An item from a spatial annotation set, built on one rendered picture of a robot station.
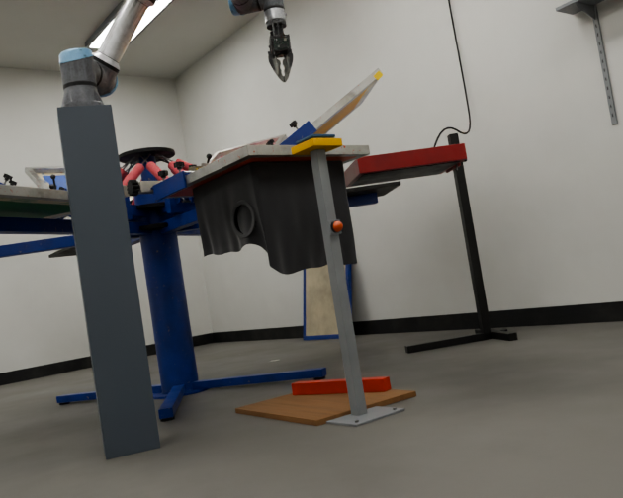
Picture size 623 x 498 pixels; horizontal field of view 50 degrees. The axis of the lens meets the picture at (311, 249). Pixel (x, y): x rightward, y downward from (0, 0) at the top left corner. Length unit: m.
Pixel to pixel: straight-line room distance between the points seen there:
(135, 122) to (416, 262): 3.84
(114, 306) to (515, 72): 2.94
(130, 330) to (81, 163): 0.59
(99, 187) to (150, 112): 5.33
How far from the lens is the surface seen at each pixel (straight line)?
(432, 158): 3.77
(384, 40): 5.24
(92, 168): 2.45
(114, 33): 2.72
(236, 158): 2.47
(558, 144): 4.24
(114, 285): 2.40
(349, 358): 2.31
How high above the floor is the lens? 0.47
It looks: 3 degrees up
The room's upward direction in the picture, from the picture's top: 9 degrees counter-clockwise
